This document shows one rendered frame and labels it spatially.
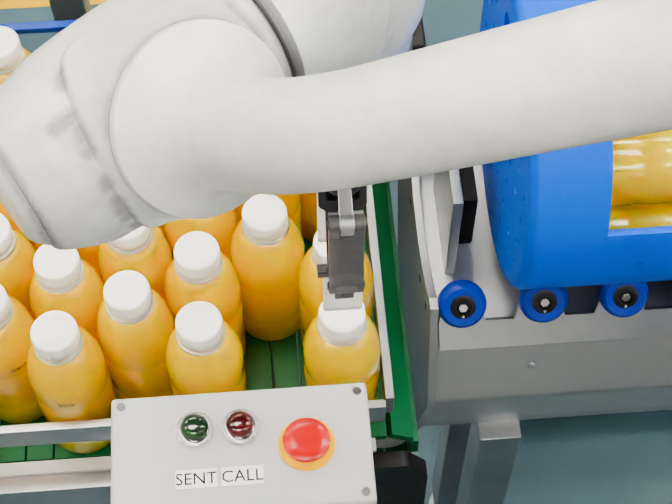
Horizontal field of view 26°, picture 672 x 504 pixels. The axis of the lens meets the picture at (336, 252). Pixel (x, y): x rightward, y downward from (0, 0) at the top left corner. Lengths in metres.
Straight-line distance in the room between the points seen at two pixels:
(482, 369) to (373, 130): 0.79
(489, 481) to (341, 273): 0.78
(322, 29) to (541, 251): 0.46
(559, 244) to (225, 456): 0.32
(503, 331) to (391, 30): 0.59
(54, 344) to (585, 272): 0.44
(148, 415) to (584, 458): 1.30
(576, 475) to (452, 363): 0.96
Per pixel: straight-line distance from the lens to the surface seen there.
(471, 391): 1.43
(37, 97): 0.75
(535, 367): 1.42
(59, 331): 1.21
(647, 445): 2.37
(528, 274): 1.23
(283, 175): 0.66
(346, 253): 1.00
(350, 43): 0.81
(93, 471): 1.35
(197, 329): 1.20
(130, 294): 1.22
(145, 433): 1.14
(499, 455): 1.70
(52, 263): 1.24
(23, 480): 1.36
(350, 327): 1.19
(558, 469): 2.33
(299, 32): 0.79
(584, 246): 1.20
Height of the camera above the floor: 2.13
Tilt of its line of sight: 59 degrees down
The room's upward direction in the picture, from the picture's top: straight up
